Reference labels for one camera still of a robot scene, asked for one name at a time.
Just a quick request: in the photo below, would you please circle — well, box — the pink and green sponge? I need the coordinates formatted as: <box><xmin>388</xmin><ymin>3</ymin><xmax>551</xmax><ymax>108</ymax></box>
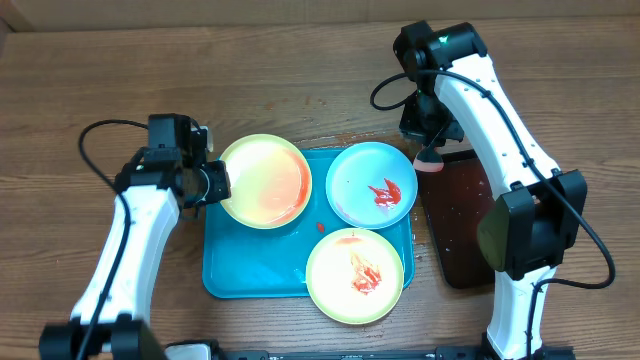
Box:
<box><xmin>413</xmin><ymin>147</ymin><xmax>444</xmax><ymax>173</ymax></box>

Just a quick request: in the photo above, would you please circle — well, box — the yellow plate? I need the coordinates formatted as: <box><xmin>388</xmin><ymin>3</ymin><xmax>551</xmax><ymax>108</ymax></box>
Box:
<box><xmin>306</xmin><ymin>228</ymin><xmax>404</xmax><ymax>325</ymax></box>
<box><xmin>219</xmin><ymin>134</ymin><xmax>312</xmax><ymax>229</ymax></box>

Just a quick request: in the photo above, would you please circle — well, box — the light blue plate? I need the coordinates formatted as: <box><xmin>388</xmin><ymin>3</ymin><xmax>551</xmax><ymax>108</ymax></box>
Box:
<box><xmin>325</xmin><ymin>142</ymin><xmax>418</xmax><ymax>230</ymax></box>

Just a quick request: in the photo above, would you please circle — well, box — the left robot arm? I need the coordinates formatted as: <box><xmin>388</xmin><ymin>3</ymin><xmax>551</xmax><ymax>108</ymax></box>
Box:
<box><xmin>39</xmin><ymin>148</ymin><xmax>230</xmax><ymax>359</ymax></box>

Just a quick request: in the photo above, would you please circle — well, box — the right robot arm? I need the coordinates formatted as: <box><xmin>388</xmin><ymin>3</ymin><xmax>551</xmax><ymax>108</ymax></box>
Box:
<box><xmin>393</xmin><ymin>21</ymin><xmax>587</xmax><ymax>359</ymax></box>

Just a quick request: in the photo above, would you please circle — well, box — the teal plastic tray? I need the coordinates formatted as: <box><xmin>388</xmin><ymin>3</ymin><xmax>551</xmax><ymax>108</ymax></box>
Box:
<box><xmin>202</xmin><ymin>142</ymin><xmax>417</xmax><ymax>299</ymax></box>

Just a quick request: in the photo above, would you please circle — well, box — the black water tray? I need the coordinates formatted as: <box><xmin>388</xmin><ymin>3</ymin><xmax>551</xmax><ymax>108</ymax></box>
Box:
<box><xmin>417</xmin><ymin>150</ymin><xmax>494</xmax><ymax>290</ymax></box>

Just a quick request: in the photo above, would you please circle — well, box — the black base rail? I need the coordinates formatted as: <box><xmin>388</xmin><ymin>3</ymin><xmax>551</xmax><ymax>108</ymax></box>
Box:
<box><xmin>164</xmin><ymin>342</ymin><xmax>576</xmax><ymax>360</ymax></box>

